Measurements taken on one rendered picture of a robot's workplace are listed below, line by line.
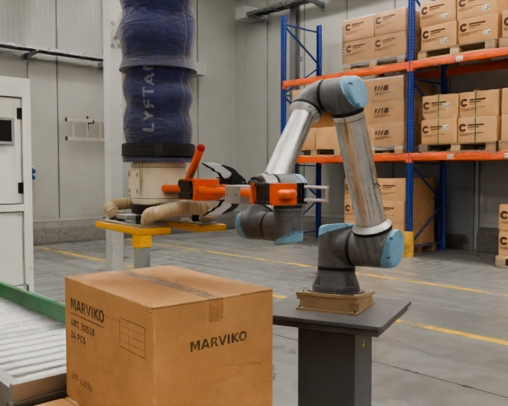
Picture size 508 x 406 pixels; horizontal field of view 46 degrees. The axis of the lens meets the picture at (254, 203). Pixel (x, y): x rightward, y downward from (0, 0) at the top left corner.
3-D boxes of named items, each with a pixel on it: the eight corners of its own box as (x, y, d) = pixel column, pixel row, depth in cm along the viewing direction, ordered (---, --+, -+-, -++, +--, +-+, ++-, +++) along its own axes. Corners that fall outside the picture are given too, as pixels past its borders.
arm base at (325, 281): (316, 287, 254) (317, 263, 254) (362, 290, 249) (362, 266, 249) (308, 292, 235) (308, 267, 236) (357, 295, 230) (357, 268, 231)
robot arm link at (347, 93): (369, 255, 245) (331, 74, 221) (410, 258, 234) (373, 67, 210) (352, 273, 234) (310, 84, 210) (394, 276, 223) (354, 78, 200)
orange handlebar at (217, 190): (115, 191, 208) (115, 180, 208) (192, 189, 226) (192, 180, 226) (281, 202, 133) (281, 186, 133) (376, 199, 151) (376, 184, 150)
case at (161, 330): (66, 394, 202) (64, 275, 200) (170, 370, 227) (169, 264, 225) (154, 461, 155) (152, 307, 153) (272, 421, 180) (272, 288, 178)
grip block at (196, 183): (176, 200, 169) (176, 179, 169) (206, 199, 174) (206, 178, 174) (191, 200, 162) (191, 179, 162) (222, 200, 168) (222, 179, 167)
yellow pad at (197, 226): (148, 224, 206) (147, 209, 205) (174, 222, 211) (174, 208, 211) (198, 232, 178) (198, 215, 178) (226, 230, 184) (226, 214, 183)
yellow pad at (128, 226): (94, 226, 195) (94, 211, 194) (123, 225, 200) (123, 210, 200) (139, 236, 167) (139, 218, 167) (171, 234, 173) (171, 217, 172)
